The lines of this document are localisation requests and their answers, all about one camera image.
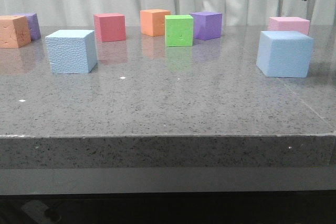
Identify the smooth light blue foam cube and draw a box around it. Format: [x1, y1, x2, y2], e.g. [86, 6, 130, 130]
[256, 31, 314, 78]

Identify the textured light blue foam cube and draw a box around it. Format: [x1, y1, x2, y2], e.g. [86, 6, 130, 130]
[45, 29, 97, 73]

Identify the pink foam cube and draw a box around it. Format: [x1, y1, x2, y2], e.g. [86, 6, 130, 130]
[267, 17, 310, 35]

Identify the purple foam cube right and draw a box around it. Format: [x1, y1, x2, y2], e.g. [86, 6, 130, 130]
[190, 12, 223, 40]

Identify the purple foam cube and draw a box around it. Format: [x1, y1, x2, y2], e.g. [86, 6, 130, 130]
[15, 13, 41, 40]
[190, 12, 223, 40]

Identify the green foam cube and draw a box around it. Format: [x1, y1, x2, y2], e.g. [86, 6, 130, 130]
[165, 15, 194, 47]

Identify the orange foam cube centre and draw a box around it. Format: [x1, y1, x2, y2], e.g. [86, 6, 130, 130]
[140, 9, 171, 37]

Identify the red foam cube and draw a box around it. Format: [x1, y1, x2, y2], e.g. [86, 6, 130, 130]
[93, 13, 126, 42]

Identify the purple foam cube left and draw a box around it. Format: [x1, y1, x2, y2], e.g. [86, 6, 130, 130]
[15, 13, 41, 40]

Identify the dented orange foam cube left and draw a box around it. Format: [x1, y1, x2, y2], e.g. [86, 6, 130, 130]
[1, 15, 31, 48]

